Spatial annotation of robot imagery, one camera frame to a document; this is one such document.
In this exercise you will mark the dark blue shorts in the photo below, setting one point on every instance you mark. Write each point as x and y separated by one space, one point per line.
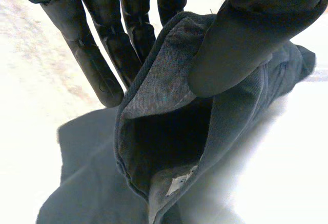
164 131

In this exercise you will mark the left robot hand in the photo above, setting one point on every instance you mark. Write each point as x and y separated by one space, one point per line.
238 42

